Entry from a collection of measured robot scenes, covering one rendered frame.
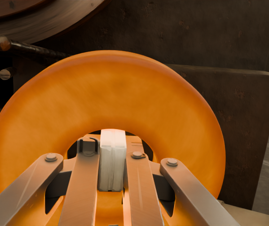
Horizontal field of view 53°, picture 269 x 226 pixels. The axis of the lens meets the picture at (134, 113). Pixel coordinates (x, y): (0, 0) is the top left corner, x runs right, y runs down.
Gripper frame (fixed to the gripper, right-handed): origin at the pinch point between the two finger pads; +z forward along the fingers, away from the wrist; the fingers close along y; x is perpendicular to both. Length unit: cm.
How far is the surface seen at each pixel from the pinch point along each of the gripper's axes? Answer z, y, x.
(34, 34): 17.5, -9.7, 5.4
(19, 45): 9.8, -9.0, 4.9
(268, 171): 157, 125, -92
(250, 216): 11.6, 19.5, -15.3
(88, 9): 17.7, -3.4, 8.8
